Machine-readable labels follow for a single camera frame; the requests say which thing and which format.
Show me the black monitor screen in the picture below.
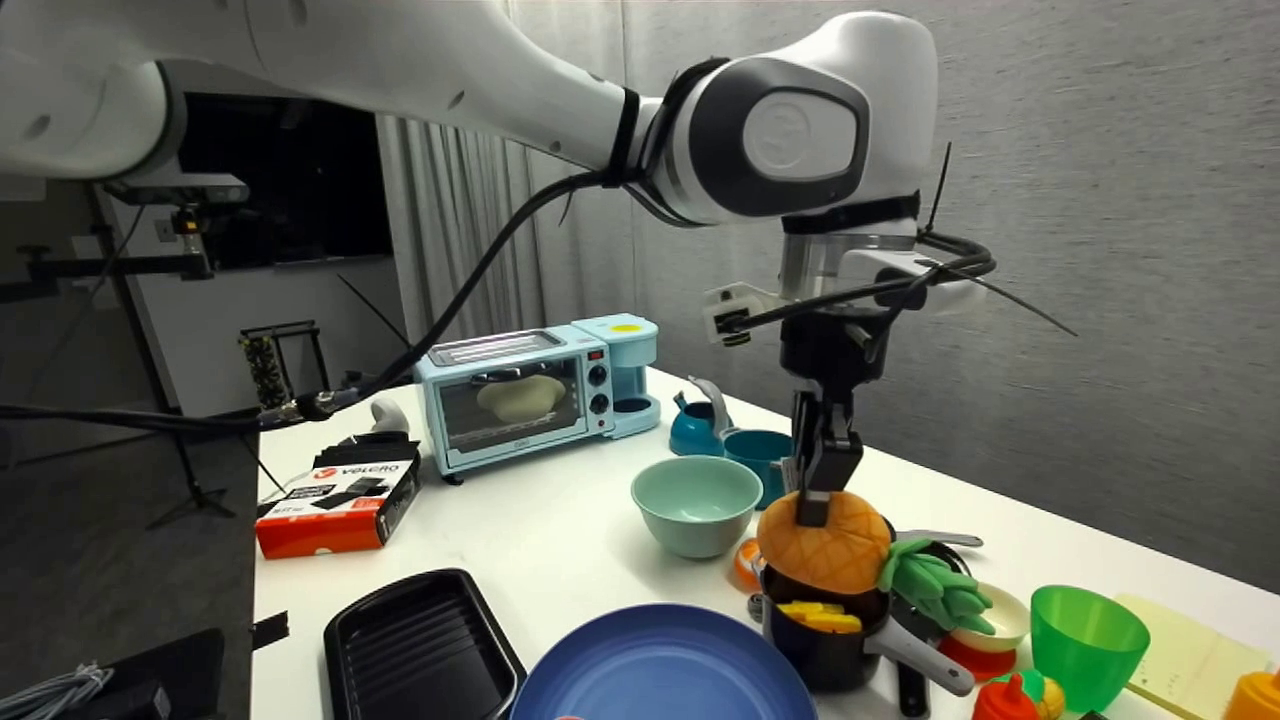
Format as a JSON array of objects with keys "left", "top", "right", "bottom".
[{"left": 175, "top": 94, "right": 400, "bottom": 274}]

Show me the black metal rack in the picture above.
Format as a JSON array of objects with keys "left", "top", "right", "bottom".
[{"left": 235, "top": 317, "right": 336, "bottom": 421}]

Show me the flat black object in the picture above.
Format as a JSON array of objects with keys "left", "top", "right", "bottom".
[{"left": 317, "top": 427, "right": 423, "bottom": 472}]

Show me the black floor tripod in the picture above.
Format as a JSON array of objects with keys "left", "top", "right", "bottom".
[{"left": 88, "top": 172, "right": 258, "bottom": 532}]

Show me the orange black white box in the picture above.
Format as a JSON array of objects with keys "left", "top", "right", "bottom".
[{"left": 251, "top": 457, "right": 423, "bottom": 561}]

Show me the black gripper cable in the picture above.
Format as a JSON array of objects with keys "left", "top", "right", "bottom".
[{"left": 712, "top": 227, "right": 1002, "bottom": 340}]

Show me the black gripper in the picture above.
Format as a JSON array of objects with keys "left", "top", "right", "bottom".
[{"left": 776, "top": 306, "right": 898, "bottom": 529}]

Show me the mint green bowl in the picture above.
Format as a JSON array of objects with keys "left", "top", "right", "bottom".
[{"left": 630, "top": 457, "right": 769, "bottom": 564}]

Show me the yellow toy food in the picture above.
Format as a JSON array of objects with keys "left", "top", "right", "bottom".
[{"left": 776, "top": 596, "right": 870, "bottom": 642}]

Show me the black table edge clamp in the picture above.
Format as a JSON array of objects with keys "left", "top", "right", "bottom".
[{"left": 249, "top": 609, "right": 297, "bottom": 657}]

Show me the blue round plate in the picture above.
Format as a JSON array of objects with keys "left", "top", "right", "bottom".
[{"left": 508, "top": 602, "right": 819, "bottom": 720}]

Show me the black ridged grill tray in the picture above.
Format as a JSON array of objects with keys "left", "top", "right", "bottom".
[{"left": 320, "top": 564, "right": 528, "bottom": 720}]

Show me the dark teal mug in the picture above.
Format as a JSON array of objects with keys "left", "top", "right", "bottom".
[{"left": 721, "top": 427, "right": 805, "bottom": 518}]

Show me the red toy item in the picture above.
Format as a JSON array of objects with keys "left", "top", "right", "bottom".
[{"left": 967, "top": 672, "right": 1043, "bottom": 720}]

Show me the green plastic funnel cup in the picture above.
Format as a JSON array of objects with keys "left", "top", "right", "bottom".
[{"left": 1027, "top": 582, "right": 1157, "bottom": 720}]

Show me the pale yellow cutting board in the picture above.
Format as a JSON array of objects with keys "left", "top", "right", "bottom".
[{"left": 1118, "top": 592, "right": 1280, "bottom": 720}]

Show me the black utensil handle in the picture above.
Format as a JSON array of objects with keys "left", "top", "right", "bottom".
[{"left": 893, "top": 660, "right": 931, "bottom": 720}]

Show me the small orange toy piece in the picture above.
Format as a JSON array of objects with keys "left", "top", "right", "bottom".
[{"left": 730, "top": 537, "right": 774, "bottom": 602}]

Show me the orange toy bottle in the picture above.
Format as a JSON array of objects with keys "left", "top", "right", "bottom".
[{"left": 1222, "top": 665, "right": 1280, "bottom": 720}]

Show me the light blue toaster oven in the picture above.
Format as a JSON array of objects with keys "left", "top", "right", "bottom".
[{"left": 411, "top": 311, "right": 665, "bottom": 483}]

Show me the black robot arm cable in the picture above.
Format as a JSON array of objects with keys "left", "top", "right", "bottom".
[{"left": 0, "top": 165, "right": 642, "bottom": 440}]

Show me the small teal pitcher metal handle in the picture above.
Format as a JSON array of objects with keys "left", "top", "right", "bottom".
[{"left": 665, "top": 375, "right": 737, "bottom": 460}]

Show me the red rimmed white dish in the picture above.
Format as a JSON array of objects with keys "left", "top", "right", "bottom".
[{"left": 937, "top": 582, "right": 1036, "bottom": 683}]

